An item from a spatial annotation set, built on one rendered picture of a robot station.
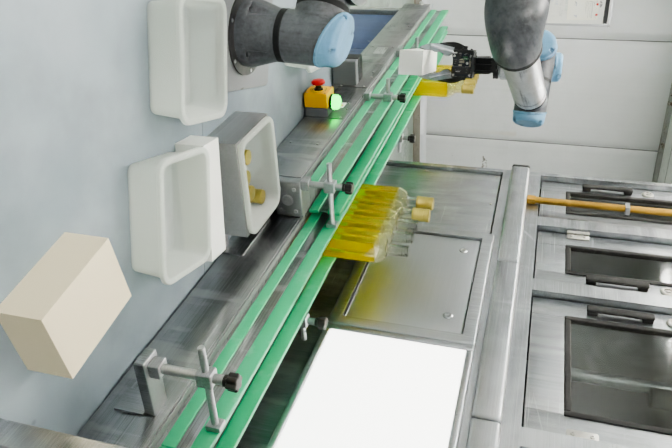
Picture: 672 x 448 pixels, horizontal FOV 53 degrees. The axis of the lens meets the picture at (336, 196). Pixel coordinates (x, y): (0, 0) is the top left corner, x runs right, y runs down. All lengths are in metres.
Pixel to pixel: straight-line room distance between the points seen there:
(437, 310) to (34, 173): 0.98
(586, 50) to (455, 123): 1.61
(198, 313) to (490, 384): 0.61
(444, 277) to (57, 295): 1.04
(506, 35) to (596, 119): 6.61
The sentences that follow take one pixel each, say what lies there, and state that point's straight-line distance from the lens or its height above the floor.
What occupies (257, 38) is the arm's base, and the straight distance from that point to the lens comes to 1.46.
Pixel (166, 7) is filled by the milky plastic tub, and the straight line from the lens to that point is 1.20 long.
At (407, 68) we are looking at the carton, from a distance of 1.73.
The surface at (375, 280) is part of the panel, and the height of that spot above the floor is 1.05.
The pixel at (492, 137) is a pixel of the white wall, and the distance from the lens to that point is 7.97.
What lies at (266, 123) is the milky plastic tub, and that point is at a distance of 1.47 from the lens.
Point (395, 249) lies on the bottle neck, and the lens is 1.58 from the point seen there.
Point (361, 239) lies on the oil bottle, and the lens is 1.59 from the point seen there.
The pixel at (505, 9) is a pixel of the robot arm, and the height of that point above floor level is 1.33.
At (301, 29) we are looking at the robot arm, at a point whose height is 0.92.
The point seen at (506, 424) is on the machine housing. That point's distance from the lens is 1.41.
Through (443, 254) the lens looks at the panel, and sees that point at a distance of 1.81.
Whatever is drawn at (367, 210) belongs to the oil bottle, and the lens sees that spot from 1.70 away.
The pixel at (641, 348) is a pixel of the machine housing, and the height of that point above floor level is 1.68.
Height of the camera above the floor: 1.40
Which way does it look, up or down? 16 degrees down
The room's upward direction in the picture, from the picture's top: 96 degrees clockwise
